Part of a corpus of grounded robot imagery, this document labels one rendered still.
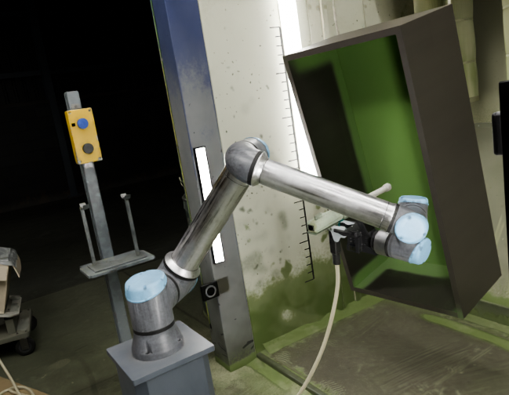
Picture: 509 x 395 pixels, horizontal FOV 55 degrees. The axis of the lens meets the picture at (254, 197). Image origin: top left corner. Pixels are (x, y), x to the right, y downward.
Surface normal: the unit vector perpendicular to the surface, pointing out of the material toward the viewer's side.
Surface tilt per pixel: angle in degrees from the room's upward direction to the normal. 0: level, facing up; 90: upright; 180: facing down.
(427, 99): 90
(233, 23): 90
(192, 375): 90
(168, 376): 90
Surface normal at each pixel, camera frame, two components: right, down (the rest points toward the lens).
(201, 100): 0.54, 0.08
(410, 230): -0.23, 0.26
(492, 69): -0.83, 0.23
